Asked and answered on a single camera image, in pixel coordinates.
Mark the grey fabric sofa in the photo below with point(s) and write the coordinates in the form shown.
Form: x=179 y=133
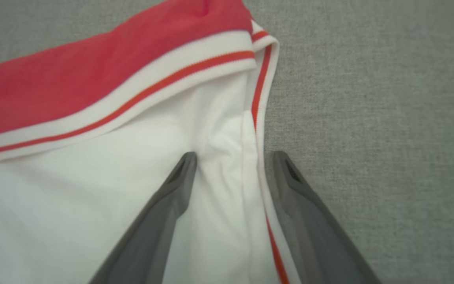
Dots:
x=369 y=118

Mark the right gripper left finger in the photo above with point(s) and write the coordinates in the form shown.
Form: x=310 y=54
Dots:
x=152 y=228

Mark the red T-shirt white sleeves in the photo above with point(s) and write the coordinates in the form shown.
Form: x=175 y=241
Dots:
x=93 y=67

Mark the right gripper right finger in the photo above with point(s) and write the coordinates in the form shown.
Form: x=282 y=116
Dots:
x=317 y=236

